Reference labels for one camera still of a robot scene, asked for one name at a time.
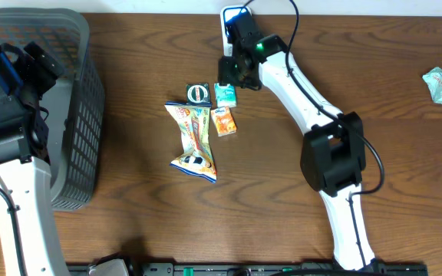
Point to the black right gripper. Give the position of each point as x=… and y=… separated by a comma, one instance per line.
x=223, y=74

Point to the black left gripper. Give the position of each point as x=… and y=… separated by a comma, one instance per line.
x=37, y=61

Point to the teal small tissue pack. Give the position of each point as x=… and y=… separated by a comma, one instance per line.
x=225, y=95

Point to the dark round-label can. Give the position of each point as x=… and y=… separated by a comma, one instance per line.
x=198, y=93

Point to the orange small snack pack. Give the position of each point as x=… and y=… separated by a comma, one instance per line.
x=223, y=121

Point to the orange wet wipes pack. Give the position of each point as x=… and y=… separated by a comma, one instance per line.
x=193, y=121

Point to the mint green snack packet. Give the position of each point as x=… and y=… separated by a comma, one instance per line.
x=433, y=80

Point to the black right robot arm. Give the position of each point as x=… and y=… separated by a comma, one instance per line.
x=333, y=157

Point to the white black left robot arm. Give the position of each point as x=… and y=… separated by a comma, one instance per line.
x=28, y=233

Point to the dark grey plastic basket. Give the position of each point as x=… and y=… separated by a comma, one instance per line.
x=75, y=103

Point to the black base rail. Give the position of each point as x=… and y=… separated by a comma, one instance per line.
x=244, y=269

